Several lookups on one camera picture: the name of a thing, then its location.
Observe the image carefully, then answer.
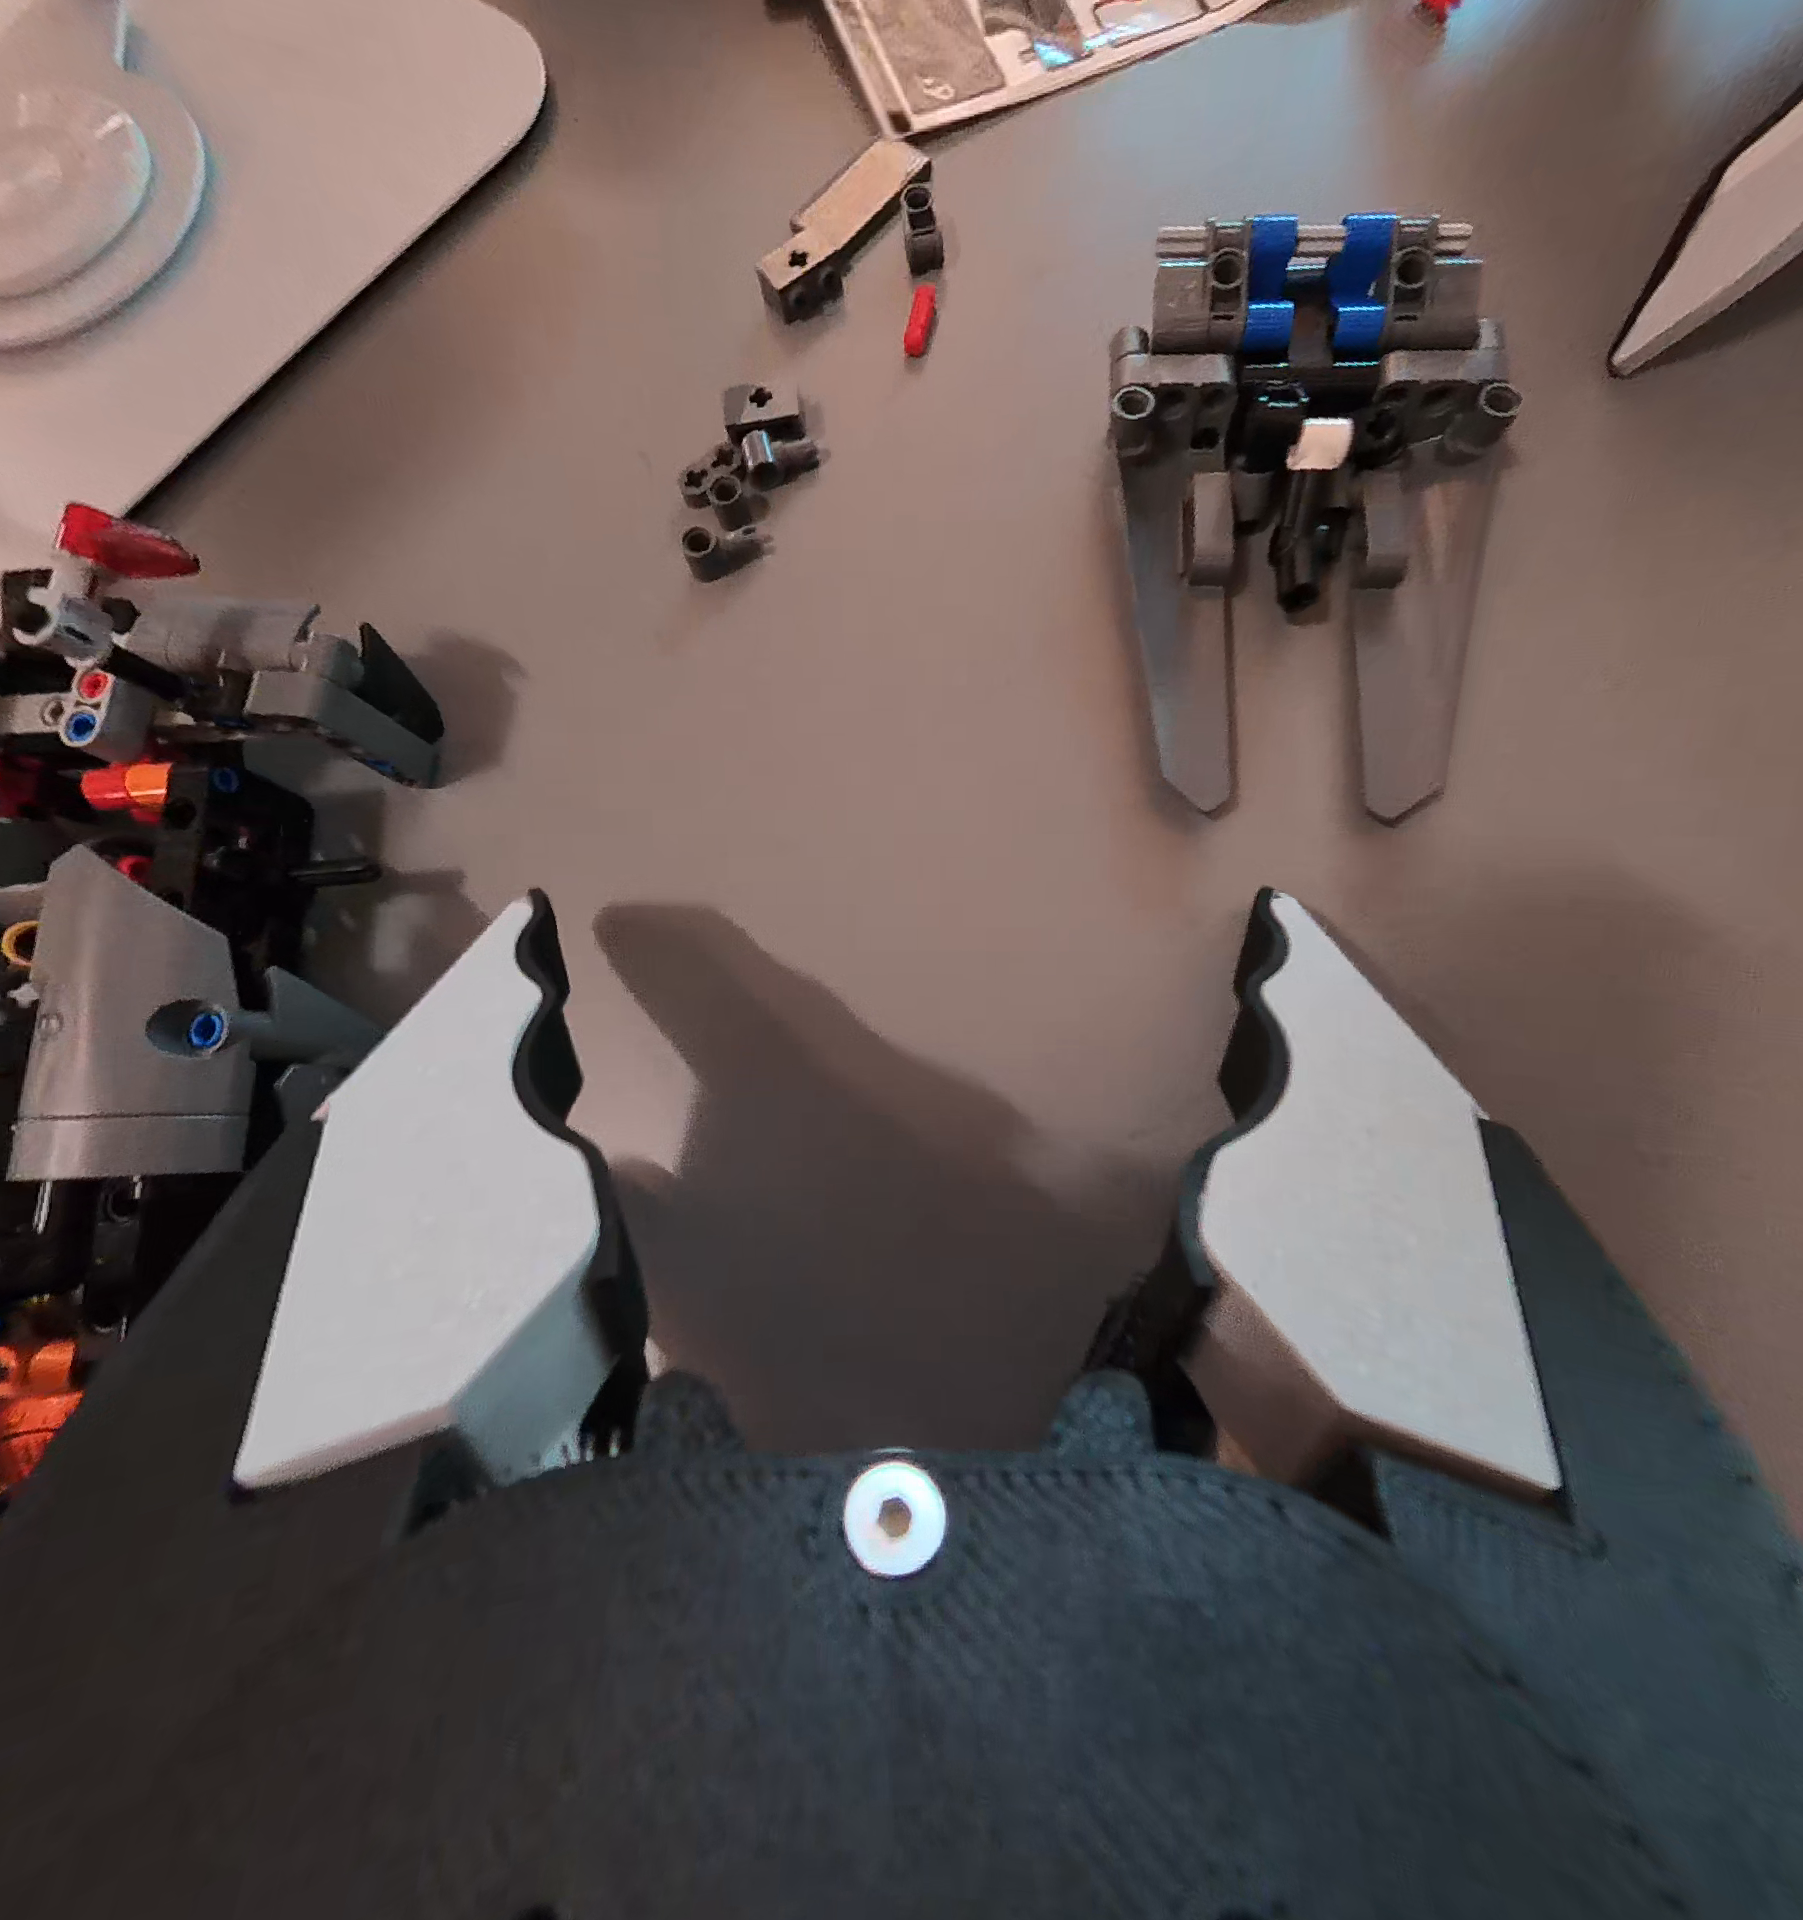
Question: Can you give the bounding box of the grey blue lego subassembly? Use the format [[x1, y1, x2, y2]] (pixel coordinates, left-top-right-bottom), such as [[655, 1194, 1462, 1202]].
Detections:
[[1108, 211, 1525, 825]]

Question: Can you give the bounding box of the printed paper sheet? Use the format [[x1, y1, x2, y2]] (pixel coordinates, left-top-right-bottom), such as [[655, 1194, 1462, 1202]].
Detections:
[[818, 0, 1281, 141]]

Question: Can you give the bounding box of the dark grey lego beam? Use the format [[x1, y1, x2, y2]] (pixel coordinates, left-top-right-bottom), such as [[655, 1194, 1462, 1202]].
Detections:
[[754, 138, 935, 326]]

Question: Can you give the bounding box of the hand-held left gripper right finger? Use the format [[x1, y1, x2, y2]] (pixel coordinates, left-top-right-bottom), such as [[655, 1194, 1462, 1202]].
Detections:
[[1124, 886, 1570, 1531]]

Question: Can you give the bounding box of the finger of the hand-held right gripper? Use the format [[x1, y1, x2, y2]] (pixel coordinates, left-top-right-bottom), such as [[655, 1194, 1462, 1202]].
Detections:
[[1605, 0, 1803, 380]]

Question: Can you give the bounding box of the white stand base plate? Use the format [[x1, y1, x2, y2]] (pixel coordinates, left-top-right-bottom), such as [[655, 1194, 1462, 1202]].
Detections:
[[0, 0, 550, 591]]

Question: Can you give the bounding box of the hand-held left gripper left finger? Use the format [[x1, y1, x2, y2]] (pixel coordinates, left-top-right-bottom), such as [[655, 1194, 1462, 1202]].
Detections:
[[233, 891, 649, 1531]]

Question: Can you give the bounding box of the large black orange lego model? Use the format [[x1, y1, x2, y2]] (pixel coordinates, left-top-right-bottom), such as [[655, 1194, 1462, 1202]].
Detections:
[[0, 504, 453, 1630]]

